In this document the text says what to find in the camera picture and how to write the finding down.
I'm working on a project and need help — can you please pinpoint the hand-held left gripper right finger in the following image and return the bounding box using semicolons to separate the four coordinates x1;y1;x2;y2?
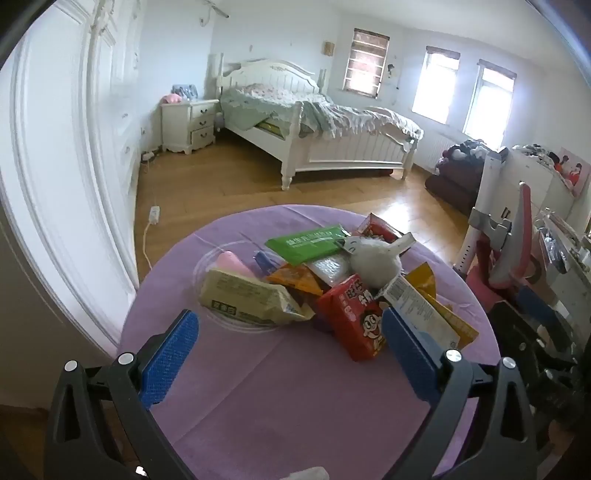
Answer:
382;305;541;480

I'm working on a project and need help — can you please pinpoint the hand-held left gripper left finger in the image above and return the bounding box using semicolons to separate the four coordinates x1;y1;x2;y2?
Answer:
44;309;200;480

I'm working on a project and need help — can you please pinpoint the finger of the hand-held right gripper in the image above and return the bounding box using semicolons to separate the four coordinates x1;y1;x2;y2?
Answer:
488;286;580;370

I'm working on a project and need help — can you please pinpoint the orange packet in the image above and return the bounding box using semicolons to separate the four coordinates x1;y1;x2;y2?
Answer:
265;265;324;297

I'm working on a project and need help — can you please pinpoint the white label packet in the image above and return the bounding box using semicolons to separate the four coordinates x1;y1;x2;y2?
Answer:
375;272;460;354

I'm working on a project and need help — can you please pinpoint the red cartoon face packet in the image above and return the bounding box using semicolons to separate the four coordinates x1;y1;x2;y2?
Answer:
315;274;389;362

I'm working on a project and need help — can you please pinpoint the yellow packet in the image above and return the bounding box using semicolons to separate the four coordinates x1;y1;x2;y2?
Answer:
404;262;479;349

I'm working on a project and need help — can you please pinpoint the white study desk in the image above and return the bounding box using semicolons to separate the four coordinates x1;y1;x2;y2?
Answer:
531;208;591;315

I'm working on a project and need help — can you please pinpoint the beige packet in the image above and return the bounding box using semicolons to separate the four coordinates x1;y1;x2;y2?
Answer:
199;269;315;328

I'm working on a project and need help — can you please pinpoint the pink desk chair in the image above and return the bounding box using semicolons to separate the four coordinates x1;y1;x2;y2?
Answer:
452;148;550;301

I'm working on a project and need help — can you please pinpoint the white fluffy ball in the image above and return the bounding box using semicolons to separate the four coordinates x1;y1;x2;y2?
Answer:
342;233;414;289

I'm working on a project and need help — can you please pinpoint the pink packet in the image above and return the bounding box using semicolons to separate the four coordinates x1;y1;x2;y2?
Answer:
210;250;257;280

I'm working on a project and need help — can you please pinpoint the clear plastic packet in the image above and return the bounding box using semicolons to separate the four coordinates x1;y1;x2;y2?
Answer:
307;254;356;288

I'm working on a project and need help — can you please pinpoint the small red snack packet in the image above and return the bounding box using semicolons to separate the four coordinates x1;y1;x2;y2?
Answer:
355;213;402;244

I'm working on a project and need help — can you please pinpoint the blue wrapper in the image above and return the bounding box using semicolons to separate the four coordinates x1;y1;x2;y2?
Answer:
254;250;287;278

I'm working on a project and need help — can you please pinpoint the white dresser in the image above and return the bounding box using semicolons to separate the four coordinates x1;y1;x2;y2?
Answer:
505;145;591;222

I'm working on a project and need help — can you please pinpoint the green packet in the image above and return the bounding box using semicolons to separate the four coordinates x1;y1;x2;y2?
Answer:
265;224;350;266

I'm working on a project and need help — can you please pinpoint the pile of plush toys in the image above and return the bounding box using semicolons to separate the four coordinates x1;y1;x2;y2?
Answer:
438;138;498;168

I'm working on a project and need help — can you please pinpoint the white radiator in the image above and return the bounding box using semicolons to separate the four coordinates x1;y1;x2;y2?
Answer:
427;133;462;171

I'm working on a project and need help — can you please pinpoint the white bed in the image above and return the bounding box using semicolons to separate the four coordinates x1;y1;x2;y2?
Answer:
217;53;424;191

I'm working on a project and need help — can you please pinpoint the white wardrobe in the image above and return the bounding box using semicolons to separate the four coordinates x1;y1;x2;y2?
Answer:
0;0;141;352

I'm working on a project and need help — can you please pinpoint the bright window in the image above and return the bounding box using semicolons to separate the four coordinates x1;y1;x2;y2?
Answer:
463;59;517;148
412;46;461;124

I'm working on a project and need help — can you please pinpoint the white nightstand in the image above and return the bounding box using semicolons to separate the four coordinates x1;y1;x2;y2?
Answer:
160;99;220;155

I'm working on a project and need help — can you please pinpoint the pale green blanket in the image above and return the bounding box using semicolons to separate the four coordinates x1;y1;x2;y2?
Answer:
221;84;424;139

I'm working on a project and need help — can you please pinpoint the window with red blind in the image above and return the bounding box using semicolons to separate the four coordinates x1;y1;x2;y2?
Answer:
342;28;391;99

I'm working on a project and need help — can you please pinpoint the pink wall poster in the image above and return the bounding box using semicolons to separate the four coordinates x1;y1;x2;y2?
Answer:
556;148;591;197

